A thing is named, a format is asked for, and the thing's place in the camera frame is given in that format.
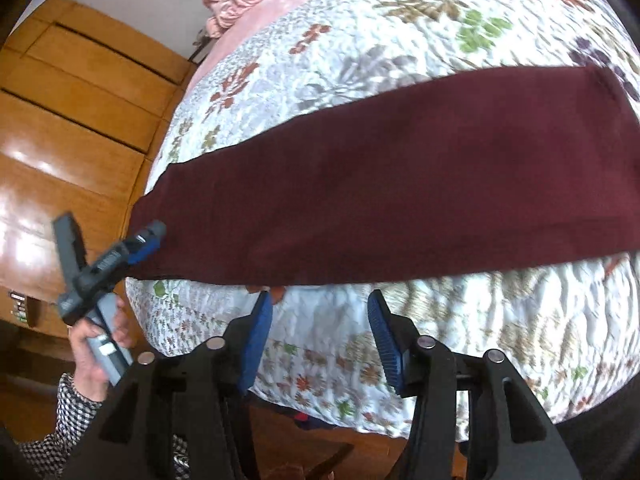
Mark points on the dark bedside furniture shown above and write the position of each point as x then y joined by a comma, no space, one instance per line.
200,47

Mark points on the pink bed sheet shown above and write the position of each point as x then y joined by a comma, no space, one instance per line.
280,12

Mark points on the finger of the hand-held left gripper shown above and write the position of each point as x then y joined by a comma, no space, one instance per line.
145,242

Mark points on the person's left hand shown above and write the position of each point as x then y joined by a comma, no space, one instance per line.
87,365

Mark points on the white floral quilt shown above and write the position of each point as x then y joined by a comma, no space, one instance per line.
390,30

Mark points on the wooden wardrobe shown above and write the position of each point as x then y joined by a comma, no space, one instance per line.
65,125

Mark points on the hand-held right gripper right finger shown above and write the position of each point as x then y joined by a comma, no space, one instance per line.
382,327

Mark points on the maroon pants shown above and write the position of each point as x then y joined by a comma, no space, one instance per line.
390,180

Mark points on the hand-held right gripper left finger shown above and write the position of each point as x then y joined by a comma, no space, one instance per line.
259,321

